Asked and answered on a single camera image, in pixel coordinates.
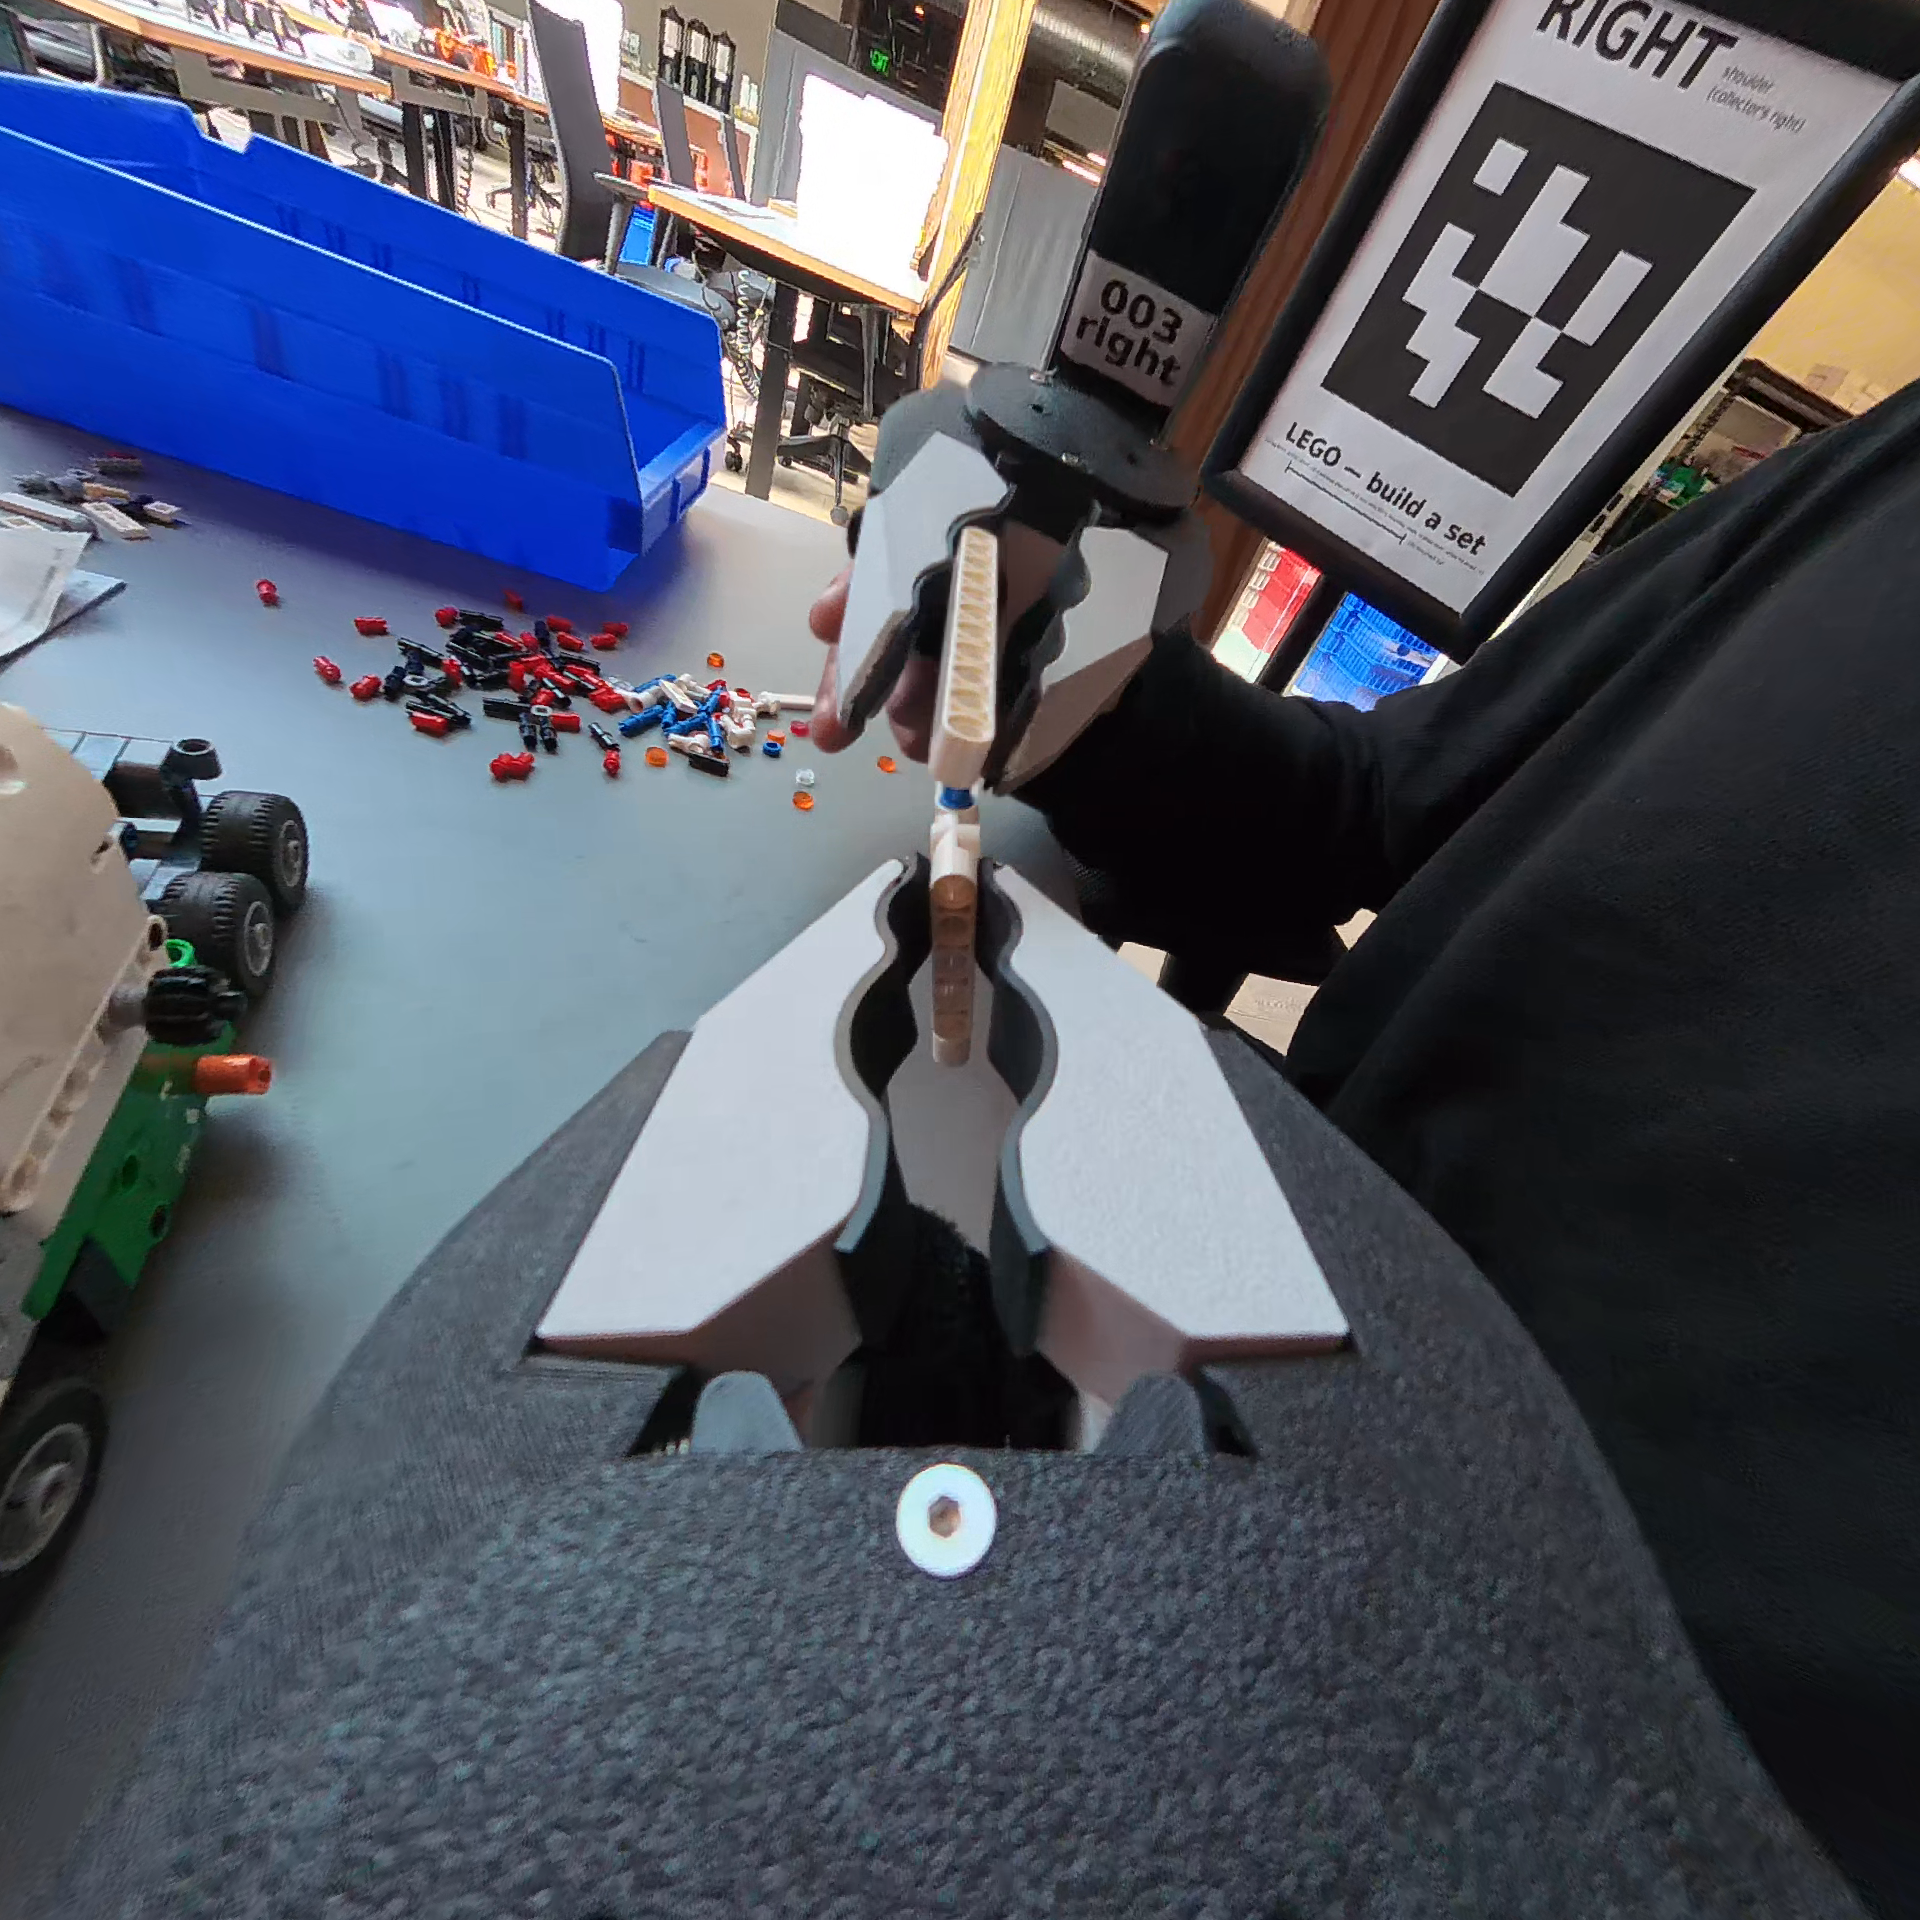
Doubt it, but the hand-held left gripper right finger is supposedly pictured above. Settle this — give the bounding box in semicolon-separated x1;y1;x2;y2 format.
982;863;1352;1392

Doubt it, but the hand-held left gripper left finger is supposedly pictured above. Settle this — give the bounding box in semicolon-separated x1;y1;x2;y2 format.
533;857;920;1392

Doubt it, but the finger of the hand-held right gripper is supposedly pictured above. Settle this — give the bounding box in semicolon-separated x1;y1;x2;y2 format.
995;525;1175;791
834;432;1011;733

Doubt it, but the white long lego beam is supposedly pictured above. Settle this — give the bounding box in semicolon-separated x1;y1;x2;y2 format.
928;523;1002;786

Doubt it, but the tan Lego Technic beam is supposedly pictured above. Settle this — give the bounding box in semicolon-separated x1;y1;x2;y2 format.
924;876;982;1070

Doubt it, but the person's right forearm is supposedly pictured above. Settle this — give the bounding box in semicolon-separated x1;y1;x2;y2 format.
1002;622;1442;1000

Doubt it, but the pile of small lego pieces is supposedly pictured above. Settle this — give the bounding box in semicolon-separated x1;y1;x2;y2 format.
251;574;905;822

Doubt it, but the white green lego truck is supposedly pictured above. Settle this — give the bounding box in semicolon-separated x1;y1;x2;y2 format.
0;701;312;1629

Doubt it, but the person's right hand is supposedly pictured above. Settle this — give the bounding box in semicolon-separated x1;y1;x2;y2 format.
806;574;961;769

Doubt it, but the wooden office desk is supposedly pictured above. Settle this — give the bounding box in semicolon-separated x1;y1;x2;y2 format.
643;180;929;503

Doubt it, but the black framed marker sign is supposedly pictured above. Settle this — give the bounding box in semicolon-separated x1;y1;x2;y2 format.
1200;0;1920;665

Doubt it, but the person's black shirt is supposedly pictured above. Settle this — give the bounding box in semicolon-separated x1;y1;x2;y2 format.
1281;374;1920;1920

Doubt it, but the blue plastic bin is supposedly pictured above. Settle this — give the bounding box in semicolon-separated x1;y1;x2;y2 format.
0;72;732;593

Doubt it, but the group of small grey plates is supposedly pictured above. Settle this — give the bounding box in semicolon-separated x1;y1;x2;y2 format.
0;454;192;546

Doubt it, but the instruction booklet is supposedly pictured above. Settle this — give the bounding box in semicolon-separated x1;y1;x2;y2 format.
0;523;132;662

